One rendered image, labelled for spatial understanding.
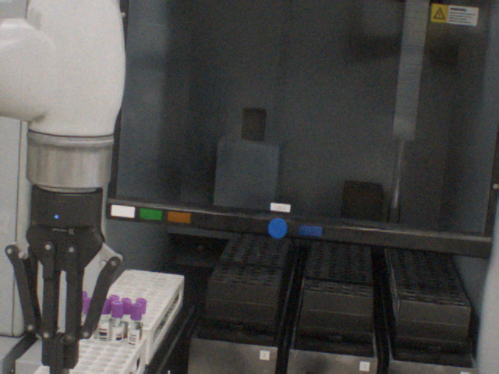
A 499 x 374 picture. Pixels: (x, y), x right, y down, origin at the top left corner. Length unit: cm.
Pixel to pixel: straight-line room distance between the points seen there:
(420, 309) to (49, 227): 71
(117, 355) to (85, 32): 45
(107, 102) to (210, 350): 61
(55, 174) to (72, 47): 13
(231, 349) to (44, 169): 59
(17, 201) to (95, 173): 62
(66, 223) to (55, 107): 12
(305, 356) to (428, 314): 21
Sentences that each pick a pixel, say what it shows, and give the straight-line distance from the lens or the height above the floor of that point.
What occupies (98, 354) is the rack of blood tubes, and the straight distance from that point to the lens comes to 125.
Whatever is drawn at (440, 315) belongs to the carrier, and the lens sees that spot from 155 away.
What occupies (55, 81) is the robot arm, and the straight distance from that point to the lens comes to 96.
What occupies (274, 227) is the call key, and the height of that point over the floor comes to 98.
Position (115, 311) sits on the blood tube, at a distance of 126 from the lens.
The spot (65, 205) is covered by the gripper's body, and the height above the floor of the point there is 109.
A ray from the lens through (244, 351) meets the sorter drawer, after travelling 149.
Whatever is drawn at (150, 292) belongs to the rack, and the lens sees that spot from 151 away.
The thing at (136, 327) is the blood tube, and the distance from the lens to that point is 127.
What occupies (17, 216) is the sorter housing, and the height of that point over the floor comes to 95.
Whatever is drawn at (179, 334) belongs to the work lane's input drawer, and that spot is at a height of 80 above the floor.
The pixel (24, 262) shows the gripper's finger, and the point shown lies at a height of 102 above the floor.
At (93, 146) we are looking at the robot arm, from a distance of 98.
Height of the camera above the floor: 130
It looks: 10 degrees down
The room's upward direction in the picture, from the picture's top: 5 degrees clockwise
